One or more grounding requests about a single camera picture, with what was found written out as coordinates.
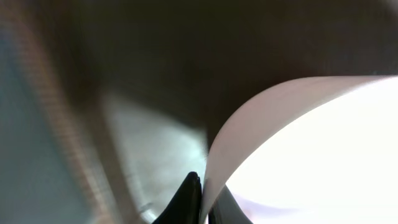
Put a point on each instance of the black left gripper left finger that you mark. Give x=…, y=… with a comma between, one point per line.
x=184, y=207

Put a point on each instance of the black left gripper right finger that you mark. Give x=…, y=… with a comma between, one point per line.
x=226, y=210

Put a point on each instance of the white pink shallow bowl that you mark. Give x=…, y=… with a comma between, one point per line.
x=310, y=150

